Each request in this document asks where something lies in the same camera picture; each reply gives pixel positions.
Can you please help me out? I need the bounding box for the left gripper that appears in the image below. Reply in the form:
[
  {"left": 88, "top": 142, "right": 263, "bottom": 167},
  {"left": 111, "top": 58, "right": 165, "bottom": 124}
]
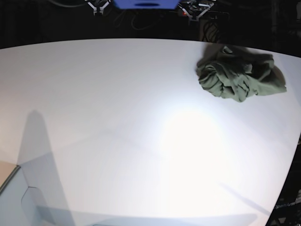
[{"left": 177, "top": 0, "right": 214, "bottom": 22}]

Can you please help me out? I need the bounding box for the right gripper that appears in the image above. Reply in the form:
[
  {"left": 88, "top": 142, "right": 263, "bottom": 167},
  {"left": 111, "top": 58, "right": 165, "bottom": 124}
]
[{"left": 85, "top": 0, "right": 111, "bottom": 16}]

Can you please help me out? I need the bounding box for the green t-shirt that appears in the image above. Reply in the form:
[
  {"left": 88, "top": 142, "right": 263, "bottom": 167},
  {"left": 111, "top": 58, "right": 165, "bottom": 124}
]
[{"left": 196, "top": 45, "right": 287, "bottom": 103}]

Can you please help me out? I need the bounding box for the black power strip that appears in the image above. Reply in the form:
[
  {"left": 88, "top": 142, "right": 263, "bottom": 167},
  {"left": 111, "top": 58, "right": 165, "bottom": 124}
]
[{"left": 177, "top": 8, "right": 230, "bottom": 22}]

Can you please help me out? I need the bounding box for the blue box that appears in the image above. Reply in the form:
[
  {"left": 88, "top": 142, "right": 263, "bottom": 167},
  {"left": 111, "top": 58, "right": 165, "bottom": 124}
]
[{"left": 113, "top": 0, "right": 180, "bottom": 9}]

